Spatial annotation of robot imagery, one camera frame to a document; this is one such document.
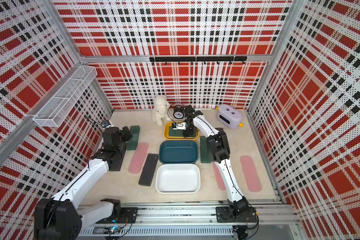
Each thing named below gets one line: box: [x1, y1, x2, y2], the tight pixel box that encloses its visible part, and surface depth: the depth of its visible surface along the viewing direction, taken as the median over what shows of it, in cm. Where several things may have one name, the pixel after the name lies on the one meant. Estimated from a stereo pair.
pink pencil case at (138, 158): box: [128, 142, 149, 175], surface depth 97 cm
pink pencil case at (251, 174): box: [240, 155, 263, 193], surface depth 88 cm
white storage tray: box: [155, 163, 201, 194], surface depth 87 cm
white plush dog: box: [152, 95, 173, 126], surface depth 103 cm
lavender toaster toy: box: [215, 104, 244, 130], surface depth 107 cm
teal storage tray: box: [159, 140, 199, 164], surface depth 96 cm
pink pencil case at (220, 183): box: [212, 161, 227, 191], surface depth 70 cm
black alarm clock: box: [173, 105, 185, 120], surface depth 113 cm
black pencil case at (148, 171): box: [138, 153, 159, 187], surface depth 90 cm
